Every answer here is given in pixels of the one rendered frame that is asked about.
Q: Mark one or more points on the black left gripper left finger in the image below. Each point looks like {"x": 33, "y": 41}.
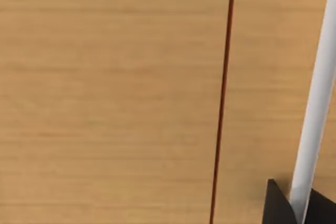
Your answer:
{"x": 275, "y": 205}

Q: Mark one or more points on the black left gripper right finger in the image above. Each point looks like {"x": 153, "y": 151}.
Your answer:
{"x": 323, "y": 211}

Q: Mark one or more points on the wooden door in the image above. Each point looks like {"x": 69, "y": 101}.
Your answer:
{"x": 105, "y": 98}
{"x": 262, "y": 77}

